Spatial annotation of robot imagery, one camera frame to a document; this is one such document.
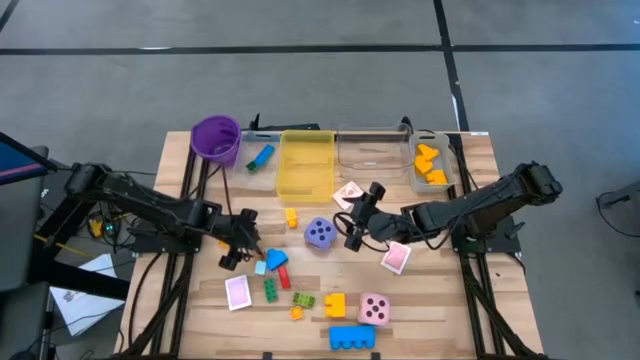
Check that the black clamp post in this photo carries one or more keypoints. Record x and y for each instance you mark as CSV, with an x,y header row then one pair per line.
x,y
255,122
406,123

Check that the red toy block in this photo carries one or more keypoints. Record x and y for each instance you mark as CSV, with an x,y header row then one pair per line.
x,y
284,278

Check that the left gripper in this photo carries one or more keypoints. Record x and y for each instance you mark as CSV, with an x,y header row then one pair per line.
x,y
235,230

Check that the large blue toy block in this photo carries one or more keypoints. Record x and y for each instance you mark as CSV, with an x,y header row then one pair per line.
x,y
352,336

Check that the small clear plastic bin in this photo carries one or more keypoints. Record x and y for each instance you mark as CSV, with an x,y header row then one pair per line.
x,y
242,177

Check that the large clear plastic bin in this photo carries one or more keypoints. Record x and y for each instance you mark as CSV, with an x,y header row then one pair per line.
x,y
350,150

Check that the dark monitor with blue screen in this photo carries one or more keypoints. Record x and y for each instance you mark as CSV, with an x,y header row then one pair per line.
x,y
17,160

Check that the white paper sheets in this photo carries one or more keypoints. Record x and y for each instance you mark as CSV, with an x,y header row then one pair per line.
x,y
80,300

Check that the black table edge rail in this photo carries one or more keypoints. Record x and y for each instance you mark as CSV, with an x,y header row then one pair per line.
x,y
295,127

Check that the dark green toy block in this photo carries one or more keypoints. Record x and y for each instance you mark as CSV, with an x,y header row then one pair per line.
x,y
252,166
270,290

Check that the grey plastic bin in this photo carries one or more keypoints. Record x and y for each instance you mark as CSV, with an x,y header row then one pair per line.
x,y
415,187

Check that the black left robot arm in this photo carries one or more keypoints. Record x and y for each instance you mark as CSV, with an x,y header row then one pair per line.
x,y
150,205

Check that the small yellow toy block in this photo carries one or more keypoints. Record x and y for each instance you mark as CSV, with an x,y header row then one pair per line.
x,y
291,218

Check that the black metal mounting frame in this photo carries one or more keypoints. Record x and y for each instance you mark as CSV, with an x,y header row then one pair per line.
x,y
188,175
465,270

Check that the blue heart toy block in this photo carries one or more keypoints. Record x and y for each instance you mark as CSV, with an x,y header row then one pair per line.
x,y
276,259

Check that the light green toy block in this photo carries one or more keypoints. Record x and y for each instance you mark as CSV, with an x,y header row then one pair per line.
x,y
303,300

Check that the purple plastic bucket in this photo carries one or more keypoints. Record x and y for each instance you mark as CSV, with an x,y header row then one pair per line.
x,y
215,135

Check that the yellow tool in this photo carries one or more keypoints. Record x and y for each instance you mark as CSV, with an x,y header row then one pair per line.
x,y
96,228

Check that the black stand beam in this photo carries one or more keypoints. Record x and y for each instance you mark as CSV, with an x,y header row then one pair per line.
x,y
80,280

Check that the pink foam die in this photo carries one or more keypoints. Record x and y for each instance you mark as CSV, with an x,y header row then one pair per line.
x,y
374,309

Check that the yellow translucent plastic bin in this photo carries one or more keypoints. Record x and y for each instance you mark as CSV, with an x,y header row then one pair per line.
x,y
305,170

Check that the long blue toy block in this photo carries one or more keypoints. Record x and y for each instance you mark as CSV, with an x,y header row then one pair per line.
x,y
265,154

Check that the small orange toy piece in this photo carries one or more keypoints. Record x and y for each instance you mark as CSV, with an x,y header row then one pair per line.
x,y
296,313
223,245

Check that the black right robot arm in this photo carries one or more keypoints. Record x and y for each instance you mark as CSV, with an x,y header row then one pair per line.
x,y
475,210

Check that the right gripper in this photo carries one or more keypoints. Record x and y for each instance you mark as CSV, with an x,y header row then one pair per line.
x,y
377,225

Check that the orange print card deck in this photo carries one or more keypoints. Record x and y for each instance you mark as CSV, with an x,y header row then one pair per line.
x,y
347,191

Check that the lavender foam die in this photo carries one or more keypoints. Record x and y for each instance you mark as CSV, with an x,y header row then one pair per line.
x,y
320,234

